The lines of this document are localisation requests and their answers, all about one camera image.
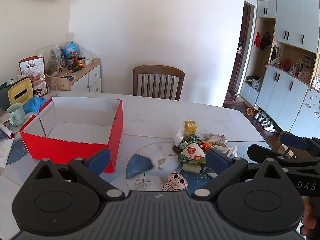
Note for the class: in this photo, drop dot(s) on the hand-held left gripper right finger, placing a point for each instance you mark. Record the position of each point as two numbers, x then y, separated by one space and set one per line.
217 160

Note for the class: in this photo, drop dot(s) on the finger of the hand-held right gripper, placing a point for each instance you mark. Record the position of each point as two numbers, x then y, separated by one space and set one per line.
293 140
260 152

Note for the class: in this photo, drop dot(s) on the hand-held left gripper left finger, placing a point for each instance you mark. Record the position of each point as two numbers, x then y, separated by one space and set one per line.
98 158

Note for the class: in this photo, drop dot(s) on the red dragon toy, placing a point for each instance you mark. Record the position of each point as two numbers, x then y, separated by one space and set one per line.
205 145

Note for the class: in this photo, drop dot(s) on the white green dumpling plush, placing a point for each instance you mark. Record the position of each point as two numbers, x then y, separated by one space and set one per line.
192 153

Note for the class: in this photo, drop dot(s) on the green soap bar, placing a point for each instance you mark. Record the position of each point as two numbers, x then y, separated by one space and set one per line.
190 168

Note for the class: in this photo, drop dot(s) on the red cardboard box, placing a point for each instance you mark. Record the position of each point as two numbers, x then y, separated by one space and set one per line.
70 150

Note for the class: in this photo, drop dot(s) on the pink cartoon face plush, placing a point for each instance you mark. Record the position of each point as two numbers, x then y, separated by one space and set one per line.
175 181

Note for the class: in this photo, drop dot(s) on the person's right hand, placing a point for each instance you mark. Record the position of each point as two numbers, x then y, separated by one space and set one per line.
311 221

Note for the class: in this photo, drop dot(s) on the dark wooden chair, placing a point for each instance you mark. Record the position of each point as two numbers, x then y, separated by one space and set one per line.
290 152
157 70

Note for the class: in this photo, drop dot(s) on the white crumpled wrapper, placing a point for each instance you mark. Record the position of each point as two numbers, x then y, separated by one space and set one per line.
227 151

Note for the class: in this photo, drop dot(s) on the row of white shoes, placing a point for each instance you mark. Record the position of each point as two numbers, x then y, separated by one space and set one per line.
265 123

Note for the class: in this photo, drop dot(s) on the orange slippers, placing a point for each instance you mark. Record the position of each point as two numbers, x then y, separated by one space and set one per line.
251 111

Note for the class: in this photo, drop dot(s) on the small yellow box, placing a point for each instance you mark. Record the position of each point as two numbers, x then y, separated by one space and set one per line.
190 127

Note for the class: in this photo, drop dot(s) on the clear plastic bag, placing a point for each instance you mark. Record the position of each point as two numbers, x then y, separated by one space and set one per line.
180 135

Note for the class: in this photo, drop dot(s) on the large white wardrobe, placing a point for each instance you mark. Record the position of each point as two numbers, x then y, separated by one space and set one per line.
290 92

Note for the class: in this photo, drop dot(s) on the white slippers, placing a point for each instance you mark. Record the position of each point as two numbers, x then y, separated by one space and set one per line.
238 98

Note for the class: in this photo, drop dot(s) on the red doormat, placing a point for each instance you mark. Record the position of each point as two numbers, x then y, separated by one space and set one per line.
230 101

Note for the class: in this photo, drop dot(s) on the grey plastic bag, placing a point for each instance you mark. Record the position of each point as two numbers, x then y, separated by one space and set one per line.
257 83

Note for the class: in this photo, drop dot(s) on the white wooden sideboard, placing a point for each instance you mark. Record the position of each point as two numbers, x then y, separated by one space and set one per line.
93 77

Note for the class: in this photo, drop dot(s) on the drinking glass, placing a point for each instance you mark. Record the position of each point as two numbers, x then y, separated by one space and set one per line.
52 90

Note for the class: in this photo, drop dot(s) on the blue rubber gloves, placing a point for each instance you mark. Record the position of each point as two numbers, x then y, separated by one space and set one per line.
33 105

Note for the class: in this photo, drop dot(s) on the light wooden chair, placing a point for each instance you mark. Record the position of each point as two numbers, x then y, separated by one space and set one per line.
58 82

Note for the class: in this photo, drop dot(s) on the mint green mug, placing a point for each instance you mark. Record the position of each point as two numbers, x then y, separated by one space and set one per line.
15 115

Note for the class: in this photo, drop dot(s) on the rolled white paper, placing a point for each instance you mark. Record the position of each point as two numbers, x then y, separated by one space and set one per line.
7 130

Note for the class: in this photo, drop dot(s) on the orange label jar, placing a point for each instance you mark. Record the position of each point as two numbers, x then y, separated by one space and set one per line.
81 62

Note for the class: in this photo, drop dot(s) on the dark glass jar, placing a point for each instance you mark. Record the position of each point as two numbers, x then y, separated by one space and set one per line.
70 63

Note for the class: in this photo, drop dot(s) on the black hanging bag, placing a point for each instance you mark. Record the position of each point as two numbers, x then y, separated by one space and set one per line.
265 42

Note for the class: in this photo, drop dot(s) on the yellow tissue box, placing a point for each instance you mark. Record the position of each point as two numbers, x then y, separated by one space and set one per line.
21 90

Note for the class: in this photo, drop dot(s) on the red white snack bag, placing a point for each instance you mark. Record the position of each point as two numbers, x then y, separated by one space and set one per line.
32 75

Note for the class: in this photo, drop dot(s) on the red hanging cloth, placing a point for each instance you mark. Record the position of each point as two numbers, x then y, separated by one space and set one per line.
257 40

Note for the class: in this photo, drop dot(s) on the blue globe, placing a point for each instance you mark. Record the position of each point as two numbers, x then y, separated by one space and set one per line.
70 50

